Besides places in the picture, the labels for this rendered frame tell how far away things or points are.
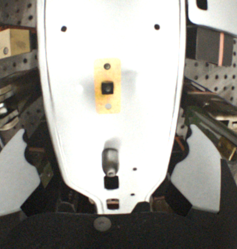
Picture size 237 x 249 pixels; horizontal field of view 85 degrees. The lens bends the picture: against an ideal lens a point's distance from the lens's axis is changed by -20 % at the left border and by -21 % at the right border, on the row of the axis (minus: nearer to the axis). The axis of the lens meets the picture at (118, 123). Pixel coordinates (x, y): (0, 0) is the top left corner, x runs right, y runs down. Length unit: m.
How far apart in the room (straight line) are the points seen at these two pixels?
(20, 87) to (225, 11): 0.35
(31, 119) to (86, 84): 0.46
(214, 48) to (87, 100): 0.23
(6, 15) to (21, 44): 0.46
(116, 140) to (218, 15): 0.28
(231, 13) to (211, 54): 0.09
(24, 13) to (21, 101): 0.42
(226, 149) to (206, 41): 0.18
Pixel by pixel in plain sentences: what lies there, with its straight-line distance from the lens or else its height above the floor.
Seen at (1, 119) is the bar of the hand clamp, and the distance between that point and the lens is 0.22.
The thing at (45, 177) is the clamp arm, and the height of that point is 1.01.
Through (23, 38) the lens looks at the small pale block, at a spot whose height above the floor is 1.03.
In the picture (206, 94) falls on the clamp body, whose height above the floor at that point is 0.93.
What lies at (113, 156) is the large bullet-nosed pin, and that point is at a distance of 0.27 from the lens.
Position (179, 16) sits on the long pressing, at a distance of 0.25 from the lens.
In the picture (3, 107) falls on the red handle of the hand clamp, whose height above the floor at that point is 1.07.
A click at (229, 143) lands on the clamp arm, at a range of 0.23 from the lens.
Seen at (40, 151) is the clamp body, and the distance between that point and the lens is 0.38.
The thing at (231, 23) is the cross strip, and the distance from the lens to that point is 0.31.
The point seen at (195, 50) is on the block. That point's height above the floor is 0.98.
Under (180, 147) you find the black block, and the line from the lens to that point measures 0.42.
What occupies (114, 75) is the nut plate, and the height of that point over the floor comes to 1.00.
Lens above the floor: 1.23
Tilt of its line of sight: 62 degrees down
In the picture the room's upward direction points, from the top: 174 degrees clockwise
